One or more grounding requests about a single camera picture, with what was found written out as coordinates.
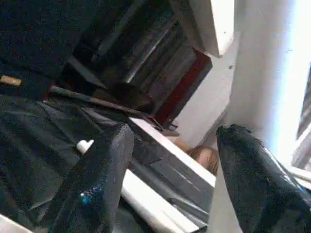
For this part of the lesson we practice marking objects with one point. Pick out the light brown furry object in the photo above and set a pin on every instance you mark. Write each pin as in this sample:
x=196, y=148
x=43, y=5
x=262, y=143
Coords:
x=206, y=157

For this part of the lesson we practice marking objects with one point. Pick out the large black backdrop sheet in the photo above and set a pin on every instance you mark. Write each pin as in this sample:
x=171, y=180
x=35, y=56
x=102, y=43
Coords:
x=36, y=36

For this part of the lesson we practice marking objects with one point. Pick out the small tan label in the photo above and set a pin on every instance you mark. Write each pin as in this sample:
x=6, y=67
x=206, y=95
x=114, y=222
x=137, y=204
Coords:
x=9, y=80

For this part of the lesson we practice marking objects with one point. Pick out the white box-shaped fixture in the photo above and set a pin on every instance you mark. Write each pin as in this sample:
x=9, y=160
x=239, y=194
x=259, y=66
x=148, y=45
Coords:
x=218, y=24

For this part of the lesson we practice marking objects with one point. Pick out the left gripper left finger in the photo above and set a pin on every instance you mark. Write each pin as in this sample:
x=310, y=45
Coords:
x=92, y=182

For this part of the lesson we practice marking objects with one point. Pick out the white flat board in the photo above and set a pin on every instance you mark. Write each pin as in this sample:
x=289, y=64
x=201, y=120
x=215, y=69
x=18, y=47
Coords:
x=175, y=150

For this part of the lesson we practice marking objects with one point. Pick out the dark shelf with red side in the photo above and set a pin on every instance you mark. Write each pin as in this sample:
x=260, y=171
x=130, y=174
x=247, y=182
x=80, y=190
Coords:
x=158, y=60

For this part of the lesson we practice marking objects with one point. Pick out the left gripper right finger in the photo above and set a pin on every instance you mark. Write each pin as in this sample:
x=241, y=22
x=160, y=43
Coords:
x=262, y=189

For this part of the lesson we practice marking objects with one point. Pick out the black plastic table mat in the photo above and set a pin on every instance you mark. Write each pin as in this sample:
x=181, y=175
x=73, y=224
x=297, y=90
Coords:
x=36, y=121

